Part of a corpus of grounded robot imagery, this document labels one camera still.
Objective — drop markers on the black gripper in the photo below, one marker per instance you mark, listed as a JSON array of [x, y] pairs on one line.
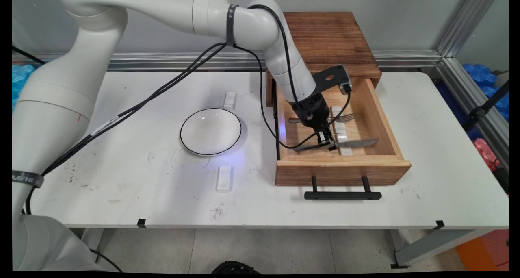
[[313, 111]]

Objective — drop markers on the steel table knife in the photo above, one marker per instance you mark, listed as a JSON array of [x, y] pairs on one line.
[[361, 142]]

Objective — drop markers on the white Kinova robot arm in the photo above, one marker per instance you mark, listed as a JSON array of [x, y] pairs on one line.
[[61, 87]]

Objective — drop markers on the white ceramic cutlery rest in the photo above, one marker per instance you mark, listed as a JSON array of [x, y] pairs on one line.
[[224, 179], [345, 148], [338, 127], [230, 100]]

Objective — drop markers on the steel fork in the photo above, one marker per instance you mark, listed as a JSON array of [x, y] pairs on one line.
[[345, 117]]

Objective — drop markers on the wooden drawer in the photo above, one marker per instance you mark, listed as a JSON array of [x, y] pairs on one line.
[[365, 168]]

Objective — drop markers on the dark wooden cabinet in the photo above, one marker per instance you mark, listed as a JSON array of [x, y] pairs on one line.
[[329, 38]]

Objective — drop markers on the white plate with black rim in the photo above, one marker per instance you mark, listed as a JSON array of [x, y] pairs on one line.
[[211, 131]]

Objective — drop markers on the black table edge clip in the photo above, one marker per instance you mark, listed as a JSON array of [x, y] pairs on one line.
[[438, 225], [141, 223]]

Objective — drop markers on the grey table leg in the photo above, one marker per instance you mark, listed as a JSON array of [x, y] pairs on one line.
[[92, 239], [438, 245]]

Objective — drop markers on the black object on floor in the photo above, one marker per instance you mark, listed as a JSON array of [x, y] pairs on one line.
[[235, 268]]

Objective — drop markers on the black stand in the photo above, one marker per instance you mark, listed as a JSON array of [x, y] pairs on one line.
[[483, 109]]

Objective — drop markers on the red plastic bag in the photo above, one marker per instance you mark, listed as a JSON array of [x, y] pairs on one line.
[[485, 152]]

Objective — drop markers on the blue plastic bag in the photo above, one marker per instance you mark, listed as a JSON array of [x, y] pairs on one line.
[[21, 81], [481, 74]]

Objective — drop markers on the orange box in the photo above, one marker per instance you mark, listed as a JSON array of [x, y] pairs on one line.
[[483, 251]]

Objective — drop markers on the small grey wrist camera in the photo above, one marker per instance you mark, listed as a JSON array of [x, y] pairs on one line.
[[346, 87]]

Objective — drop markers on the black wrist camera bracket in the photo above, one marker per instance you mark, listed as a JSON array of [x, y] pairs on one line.
[[331, 78]]

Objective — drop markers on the sloping aluminium frame rail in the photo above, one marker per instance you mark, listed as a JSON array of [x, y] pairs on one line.
[[471, 99]]

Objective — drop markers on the horizontal aluminium frame rail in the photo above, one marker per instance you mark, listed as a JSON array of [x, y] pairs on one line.
[[162, 60]]

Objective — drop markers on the upright aluminium frame post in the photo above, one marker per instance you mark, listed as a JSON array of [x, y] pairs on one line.
[[467, 22]]

